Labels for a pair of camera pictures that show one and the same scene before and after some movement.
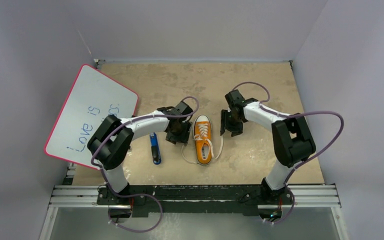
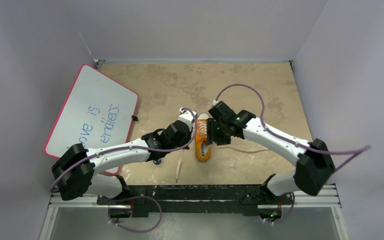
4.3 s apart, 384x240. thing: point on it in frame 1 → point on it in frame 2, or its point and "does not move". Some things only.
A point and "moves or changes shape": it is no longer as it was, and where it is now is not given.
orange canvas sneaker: [202, 128] does not move
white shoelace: [203, 130] moves or changes shape
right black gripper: [230, 125] → [214, 131]
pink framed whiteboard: [95, 96] does not move
